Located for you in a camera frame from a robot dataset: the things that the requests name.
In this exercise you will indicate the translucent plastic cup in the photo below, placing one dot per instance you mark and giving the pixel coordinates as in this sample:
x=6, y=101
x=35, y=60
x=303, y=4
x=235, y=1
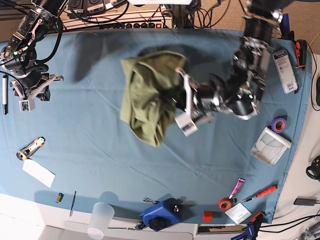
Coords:
x=101, y=217

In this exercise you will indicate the light blue table cloth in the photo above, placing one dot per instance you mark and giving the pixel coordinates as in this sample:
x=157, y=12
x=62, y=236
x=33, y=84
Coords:
x=93, y=152

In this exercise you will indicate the blue black clamp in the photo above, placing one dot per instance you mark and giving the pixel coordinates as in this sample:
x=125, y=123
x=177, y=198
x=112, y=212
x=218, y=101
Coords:
x=286, y=32

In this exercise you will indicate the small green battery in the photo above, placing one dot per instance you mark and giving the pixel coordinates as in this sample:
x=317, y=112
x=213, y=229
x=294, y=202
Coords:
x=59, y=197

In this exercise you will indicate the orange handled screwdriver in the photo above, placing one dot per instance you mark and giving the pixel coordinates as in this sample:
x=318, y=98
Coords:
x=261, y=193

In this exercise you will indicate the black tweezers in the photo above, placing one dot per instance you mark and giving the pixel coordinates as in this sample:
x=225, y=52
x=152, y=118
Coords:
x=72, y=204

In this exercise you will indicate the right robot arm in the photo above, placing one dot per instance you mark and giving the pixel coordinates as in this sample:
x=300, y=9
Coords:
x=19, y=56

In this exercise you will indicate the orange black clamp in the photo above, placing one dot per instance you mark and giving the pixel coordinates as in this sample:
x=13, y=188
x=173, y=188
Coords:
x=301, y=52

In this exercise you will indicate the purple tape roll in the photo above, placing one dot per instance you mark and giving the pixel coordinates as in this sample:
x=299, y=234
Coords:
x=279, y=124

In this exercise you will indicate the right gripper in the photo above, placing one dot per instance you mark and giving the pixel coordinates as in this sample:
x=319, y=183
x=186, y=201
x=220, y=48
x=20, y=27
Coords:
x=35, y=85

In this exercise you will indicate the white paper card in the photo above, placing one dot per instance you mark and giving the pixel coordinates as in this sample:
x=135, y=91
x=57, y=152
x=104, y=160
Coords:
x=38, y=172

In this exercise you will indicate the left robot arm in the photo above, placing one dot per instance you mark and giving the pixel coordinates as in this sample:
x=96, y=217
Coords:
x=242, y=92

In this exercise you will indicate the rolled printed paper sheet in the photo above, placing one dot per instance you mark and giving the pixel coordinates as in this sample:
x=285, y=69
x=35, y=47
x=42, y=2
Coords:
x=269, y=147

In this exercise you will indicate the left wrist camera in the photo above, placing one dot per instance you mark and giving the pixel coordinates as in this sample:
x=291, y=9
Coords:
x=186, y=124

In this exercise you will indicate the pink glue tube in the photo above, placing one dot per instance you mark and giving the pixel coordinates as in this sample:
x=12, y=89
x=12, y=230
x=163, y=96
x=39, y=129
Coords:
x=237, y=186

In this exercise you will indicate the white square paper note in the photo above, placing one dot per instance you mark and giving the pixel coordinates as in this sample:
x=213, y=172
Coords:
x=238, y=213

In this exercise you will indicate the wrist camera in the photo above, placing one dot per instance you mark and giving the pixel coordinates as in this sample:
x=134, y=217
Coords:
x=186, y=124
x=26, y=105

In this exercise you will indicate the blue orange spring clamp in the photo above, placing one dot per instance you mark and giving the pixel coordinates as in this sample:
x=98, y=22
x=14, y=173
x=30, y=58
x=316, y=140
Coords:
x=251, y=231

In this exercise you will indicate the orange grey utility knife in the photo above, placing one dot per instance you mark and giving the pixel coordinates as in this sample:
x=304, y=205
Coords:
x=30, y=149

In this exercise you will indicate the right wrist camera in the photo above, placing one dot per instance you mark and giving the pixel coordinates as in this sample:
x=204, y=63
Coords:
x=26, y=105

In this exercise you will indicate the black and white marker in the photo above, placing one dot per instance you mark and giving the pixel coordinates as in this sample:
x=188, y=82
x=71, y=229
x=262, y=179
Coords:
x=5, y=93

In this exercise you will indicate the black power adapter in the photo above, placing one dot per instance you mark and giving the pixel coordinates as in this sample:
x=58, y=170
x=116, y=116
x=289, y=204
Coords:
x=305, y=202

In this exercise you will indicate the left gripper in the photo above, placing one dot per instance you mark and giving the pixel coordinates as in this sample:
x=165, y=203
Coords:
x=199, y=101

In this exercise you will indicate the olive green t-shirt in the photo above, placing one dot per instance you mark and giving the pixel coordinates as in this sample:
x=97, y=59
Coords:
x=147, y=115

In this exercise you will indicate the blue plastic clamp device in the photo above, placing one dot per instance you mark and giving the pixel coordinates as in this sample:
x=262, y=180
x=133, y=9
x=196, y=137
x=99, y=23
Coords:
x=162, y=214

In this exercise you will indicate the black power strip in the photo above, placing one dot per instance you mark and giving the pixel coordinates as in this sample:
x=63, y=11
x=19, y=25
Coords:
x=144, y=25

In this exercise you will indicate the clear plastic package box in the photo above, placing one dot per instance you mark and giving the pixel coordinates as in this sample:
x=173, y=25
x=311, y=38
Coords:
x=285, y=71

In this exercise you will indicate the red cube block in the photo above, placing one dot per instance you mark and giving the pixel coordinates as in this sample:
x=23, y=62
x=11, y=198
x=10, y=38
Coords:
x=207, y=216

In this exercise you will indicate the red tape roll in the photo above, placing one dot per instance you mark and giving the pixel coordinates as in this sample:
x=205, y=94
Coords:
x=225, y=204

